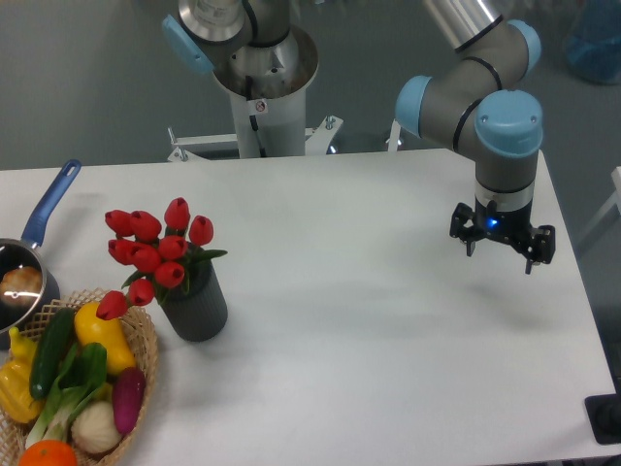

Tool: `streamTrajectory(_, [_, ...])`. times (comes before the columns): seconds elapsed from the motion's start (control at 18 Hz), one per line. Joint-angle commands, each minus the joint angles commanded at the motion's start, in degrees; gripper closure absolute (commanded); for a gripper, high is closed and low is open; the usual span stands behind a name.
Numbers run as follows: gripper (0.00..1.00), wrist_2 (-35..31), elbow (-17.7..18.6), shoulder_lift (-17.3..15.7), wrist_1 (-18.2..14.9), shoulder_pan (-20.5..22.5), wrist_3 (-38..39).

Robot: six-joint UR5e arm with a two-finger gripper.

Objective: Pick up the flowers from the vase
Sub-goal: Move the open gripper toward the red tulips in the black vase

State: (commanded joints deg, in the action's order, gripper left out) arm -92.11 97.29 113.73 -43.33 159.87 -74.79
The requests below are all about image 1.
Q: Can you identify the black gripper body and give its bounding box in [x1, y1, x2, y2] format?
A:
[467, 200, 533, 245]

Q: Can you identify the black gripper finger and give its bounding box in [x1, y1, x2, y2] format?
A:
[449, 203, 480, 256]
[511, 225, 555, 275]

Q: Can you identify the red tulip bouquet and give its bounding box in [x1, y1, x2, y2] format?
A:
[96, 197, 227, 320]

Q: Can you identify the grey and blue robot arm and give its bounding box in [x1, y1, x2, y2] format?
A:
[162, 1, 555, 266]

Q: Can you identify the dark grey ribbed vase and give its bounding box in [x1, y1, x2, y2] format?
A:
[161, 261, 228, 343]

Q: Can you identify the black device at table edge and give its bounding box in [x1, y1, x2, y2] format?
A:
[584, 394, 620, 445]

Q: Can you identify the blue translucent container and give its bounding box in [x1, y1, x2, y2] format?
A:
[564, 1, 620, 85]

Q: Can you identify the yellow squash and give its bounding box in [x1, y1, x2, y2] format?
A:
[74, 302, 137, 376]

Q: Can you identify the purple eggplant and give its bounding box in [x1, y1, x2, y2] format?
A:
[112, 367, 146, 435]

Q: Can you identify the green bok choy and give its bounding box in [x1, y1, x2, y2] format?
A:
[25, 343, 108, 448]

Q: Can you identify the green cucumber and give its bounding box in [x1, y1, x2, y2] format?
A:
[29, 308, 75, 400]

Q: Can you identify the white garlic bulb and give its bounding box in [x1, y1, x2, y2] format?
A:
[71, 401, 122, 454]

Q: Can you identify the bread roll in pan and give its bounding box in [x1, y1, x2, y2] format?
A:
[1, 266, 43, 308]

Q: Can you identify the orange fruit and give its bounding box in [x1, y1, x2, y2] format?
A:
[17, 440, 78, 466]

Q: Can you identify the yellow bell pepper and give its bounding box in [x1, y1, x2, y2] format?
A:
[1, 326, 44, 424]

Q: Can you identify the white frame at right edge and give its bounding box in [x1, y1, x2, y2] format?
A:
[575, 166, 620, 256]

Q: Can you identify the blue handled saucepan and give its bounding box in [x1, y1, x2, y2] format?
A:
[1, 159, 82, 350]

